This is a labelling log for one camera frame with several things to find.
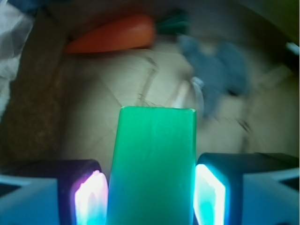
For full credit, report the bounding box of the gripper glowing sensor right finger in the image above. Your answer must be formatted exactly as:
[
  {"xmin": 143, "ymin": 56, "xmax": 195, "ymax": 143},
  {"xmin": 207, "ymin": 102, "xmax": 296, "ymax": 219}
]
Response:
[{"xmin": 194, "ymin": 153, "xmax": 300, "ymax": 225}]

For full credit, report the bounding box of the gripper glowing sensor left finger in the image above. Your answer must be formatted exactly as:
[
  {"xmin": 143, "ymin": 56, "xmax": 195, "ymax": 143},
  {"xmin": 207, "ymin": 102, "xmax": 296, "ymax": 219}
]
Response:
[{"xmin": 0, "ymin": 159, "xmax": 108, "ymax": 225}]

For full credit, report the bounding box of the green rectangular block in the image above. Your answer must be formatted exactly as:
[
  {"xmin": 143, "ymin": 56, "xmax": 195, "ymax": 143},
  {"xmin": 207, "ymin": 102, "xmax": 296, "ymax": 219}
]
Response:
[{"xmin": 106, "ymin": 106, "xmax": 196, "ymax": 225}]

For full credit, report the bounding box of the brown paper bag bin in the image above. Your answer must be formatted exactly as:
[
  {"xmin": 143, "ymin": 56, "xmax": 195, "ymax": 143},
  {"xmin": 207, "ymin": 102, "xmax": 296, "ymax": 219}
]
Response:
[{"xmin": 0, "ymin": 0, "xmax": 300, "ymax": 225}]

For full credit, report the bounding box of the orange spiral seashell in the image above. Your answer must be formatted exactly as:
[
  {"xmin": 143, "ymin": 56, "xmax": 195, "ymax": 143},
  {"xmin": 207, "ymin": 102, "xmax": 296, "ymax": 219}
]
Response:
[{"xmin": 171, "ymin": 80, "xmax": 198, "ymax": 110}]

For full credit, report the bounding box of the grey plush mouse toy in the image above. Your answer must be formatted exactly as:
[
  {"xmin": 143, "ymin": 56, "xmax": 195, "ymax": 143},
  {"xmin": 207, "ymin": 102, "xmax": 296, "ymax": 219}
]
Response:
[{"xmin": 177, "ymin": 34, "xmax": 250, "ymax": 119}]

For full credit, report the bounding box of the orange toy carrot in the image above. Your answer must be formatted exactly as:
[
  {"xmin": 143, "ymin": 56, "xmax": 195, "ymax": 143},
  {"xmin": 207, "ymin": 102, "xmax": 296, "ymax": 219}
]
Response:
[{"xmin": 63, "ymin": 14, "xmax": 156, "ymax": 53}]

